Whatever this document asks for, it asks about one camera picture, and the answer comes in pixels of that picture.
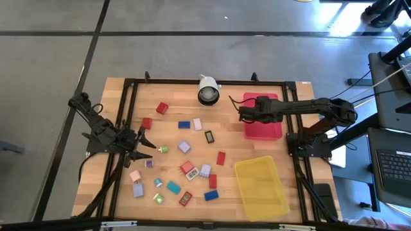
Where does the white case with screen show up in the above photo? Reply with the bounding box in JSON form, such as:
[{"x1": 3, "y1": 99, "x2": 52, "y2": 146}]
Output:
[{"x1": 185, "y1": 167, "x2": 200, "y2": 182}]

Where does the red translucent plastic bin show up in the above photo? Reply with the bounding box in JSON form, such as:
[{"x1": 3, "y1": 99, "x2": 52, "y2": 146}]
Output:
[{"x1": 241, "y1": 92, "x2": 284, "y2": 142}]

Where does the black pole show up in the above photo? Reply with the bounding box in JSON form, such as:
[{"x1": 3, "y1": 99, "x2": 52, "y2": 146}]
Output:
[{"x1": 380, "y1": 35, "x2": 411, "y2": 64}]

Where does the yellow translucent plastic bin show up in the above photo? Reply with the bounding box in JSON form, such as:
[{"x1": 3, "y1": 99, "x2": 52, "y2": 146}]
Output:
[{"x1": 233, "y1": 155, "x2": 291, "y2": 222}]

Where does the white paper sheet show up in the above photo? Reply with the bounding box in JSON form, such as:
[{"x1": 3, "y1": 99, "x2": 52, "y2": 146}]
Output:
[{"x1": 328, "y1": 129, "x2": 347, "y2": 168}]

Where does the black rig beam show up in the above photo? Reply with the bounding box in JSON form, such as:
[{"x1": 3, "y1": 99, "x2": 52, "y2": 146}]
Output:
[{"x1": 0, "y1": 217, "x2": 411, "y2": 231}]

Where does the black desk leg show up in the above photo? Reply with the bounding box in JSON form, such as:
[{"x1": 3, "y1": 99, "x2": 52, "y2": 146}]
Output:
[{"x1": 359, "y1": 182, "x2": 382, "y2": 212}]

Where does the lavender cube charger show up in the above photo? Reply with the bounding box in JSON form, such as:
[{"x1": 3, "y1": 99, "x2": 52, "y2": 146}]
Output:
[
  {"x1": 132, "y1": 182, "x2": 145, "y2": 199},
  {"x1": 177, "y1": 139, "x2": 192, "y2": 155},
  {"x1": 198, "y1": 164, "x2": 213, "y2": 179}
]

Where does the dark grey laptop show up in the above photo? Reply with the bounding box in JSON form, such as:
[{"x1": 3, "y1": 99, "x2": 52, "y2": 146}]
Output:
[{"x1": 367, "y1": 127, "x2": 411, "y2": 209}]

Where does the grey floor object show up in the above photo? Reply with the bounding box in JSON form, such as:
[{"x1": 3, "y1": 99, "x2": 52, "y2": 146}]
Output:
[{"x1": 0, "y1": 140, "x2": 26, "y2": 155}]

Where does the silver metal bracket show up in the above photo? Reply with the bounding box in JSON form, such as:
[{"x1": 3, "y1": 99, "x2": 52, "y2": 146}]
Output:
[
  {"x1": 278, "y1": 223, "x2": 317, "y2": 231},
  {"x1": 100, "y1": 220, "x2": 138, "y2": 229}
]

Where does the pink cube charger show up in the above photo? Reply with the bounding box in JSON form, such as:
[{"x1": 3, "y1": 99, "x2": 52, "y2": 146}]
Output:
[{"x1": 129, "y1": 169, "x2": 143, "y2": 184}]

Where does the white cable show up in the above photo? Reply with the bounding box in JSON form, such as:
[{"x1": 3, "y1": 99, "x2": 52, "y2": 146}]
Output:
[{"x1": 348, "y1": 62, "x2": 411, "y2": 101}]

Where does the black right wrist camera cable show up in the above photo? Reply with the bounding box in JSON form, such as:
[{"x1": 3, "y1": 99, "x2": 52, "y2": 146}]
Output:
[{"x1": 228, "y1": 95, "x2": 258, "y2": 112}]

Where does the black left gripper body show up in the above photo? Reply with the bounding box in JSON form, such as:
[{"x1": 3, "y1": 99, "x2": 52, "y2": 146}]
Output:
[{"x1": 112, "y1": 128, "x2": 142, "y2": 168}]

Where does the black aluminium table frame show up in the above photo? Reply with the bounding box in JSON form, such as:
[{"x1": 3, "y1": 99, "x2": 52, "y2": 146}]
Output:
[{"x1": 76, "y1": 71, "x2": 341, "y2": 224}]

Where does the person's shoe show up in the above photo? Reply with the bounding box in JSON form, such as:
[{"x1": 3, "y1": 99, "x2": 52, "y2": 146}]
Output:
[
  {"x1": 371, "y1": 3, "x2": 404, "y2": 29},
  {"x1": 361, "y1": 0, "x2": 391, "y2": 16}
]

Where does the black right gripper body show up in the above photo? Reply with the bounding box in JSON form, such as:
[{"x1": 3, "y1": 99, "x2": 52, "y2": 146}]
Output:
[{"x1": 239, "y1": 97, "x2": 283, "y2": 125}]

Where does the pink patterned cloth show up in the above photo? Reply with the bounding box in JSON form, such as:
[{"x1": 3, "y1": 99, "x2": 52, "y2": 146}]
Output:
[{"x1": 342, "y1": 216, "x2": 392, "y2": 231}]

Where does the grey desk panel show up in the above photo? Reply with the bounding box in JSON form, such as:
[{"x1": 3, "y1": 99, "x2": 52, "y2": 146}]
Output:
[{"x1": 367, "y1": 51, "x2": 411, "y2": 133}]

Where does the black desk support beam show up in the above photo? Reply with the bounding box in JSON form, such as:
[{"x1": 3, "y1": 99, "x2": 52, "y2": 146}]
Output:
[{"x1": 329, "y1": 112, "x2": 381, "y2": 151}]

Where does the red case with screen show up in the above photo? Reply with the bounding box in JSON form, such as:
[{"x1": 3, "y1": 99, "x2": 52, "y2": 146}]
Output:
[{"x1": 178, "y1": 191, "x2": 193, "y2": 207}]

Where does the teal plastic case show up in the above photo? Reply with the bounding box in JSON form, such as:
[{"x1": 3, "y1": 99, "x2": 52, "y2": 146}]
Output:
[{"x1": 166, "y1": 180, "x2": 182, "y2": 196}]

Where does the black flat device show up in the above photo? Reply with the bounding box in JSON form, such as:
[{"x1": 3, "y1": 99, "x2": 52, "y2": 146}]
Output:
[{"x1": 313, "y1": 182, "x2": 338, "y2": 219}]

